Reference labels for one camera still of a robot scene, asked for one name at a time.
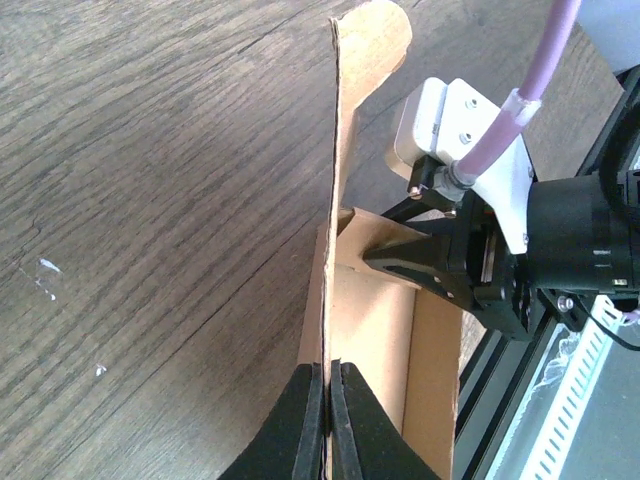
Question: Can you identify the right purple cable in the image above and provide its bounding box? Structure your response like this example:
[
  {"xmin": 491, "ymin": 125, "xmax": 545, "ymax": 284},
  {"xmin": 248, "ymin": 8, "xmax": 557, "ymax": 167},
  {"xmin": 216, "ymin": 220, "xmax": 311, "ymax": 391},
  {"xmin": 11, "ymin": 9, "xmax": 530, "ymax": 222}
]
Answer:
[{"xmin": 449, "ymin": 0, "xmax": 584, "ymax": 176}]

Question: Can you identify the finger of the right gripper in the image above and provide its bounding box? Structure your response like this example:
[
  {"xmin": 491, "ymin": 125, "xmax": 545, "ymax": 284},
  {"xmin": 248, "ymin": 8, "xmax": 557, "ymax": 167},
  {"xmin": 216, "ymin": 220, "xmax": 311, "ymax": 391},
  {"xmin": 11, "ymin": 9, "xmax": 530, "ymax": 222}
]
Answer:
[
  {"xmin": 382, "ymin": 192, "xmax": 463, "ymax": 235},
  {"xmin": 363, "ymin": 235, "xmax": 465, "ymax": 309}
]

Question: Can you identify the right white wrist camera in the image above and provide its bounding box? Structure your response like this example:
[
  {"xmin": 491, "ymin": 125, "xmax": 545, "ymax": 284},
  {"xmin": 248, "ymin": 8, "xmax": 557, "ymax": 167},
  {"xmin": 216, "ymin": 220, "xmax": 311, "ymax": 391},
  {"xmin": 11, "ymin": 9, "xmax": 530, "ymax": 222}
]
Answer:
[{"xmin": 385, "ymin": 77, "xmax": 534, "ymax": 255}]

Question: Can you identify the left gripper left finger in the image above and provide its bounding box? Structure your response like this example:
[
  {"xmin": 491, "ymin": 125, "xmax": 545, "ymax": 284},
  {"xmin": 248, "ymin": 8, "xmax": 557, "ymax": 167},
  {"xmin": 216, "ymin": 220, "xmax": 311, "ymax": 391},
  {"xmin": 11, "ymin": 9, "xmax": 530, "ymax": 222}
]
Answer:
[{"xmin": 221, "ymin": 363, "xmax": 327, "ymax": 479}]

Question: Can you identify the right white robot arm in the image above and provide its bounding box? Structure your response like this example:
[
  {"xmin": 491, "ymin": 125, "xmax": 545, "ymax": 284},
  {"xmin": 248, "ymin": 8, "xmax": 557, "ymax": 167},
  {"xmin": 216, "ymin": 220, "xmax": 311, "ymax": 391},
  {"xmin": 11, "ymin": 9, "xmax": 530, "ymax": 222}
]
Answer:
[{"xmin": 363, "ymin": 174, "xmax": 639, "ymax": 341}]

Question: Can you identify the small cardboard box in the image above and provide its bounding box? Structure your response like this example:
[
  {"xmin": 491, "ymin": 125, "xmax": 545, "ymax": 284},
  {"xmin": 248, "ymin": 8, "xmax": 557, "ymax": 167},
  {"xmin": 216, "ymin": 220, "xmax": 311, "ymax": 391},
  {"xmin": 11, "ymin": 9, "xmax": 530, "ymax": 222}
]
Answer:
[{"xmin": 299, "ymin": 1, "xmax": 462, "ymax": 479}]

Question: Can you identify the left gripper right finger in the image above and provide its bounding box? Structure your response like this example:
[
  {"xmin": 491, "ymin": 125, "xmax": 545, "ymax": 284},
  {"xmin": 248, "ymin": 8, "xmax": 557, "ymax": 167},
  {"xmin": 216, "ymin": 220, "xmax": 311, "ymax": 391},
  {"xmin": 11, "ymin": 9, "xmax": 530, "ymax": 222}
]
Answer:
[{"xmin": 330, "ymin": 360, "xmax": 438, "ymax": 479}]

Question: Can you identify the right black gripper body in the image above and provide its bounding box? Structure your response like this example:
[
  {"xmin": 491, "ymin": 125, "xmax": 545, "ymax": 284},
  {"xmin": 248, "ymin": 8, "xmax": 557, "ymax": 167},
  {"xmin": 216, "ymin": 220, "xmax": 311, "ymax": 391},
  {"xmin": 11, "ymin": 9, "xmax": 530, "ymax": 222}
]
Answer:
[{"xmin": 447, "ymin": 192, "xmax": 541, "ymax": 341}]

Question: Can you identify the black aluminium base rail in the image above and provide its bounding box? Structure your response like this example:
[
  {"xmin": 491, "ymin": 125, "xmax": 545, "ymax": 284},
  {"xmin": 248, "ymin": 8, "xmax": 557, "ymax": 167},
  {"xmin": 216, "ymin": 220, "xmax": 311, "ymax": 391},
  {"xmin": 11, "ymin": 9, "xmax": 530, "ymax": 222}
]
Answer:
[{"xmin": 453, "ymin": 70, "xmax": 639, "ymax": 479}]

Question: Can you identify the light blue cable duct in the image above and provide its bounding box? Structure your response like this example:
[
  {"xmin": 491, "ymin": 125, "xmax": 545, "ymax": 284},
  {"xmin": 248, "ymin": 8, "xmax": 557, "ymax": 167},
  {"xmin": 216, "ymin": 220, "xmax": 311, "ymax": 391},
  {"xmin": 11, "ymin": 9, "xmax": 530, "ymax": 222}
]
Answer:
[{"xmin": 520, "ymin": 296, "xmax": 623, "ymax": 479}]

